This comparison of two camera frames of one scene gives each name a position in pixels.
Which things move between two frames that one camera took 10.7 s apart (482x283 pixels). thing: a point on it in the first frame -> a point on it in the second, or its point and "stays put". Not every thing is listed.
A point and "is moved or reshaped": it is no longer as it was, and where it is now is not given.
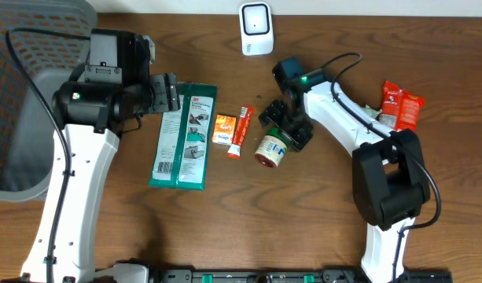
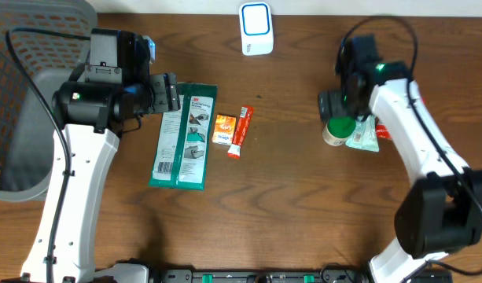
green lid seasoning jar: x=272 y=147 is moved or reshaped
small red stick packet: x=243 y=123 stays put
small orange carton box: x=223 y=130 stays put
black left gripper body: x=166 y=97 stays put
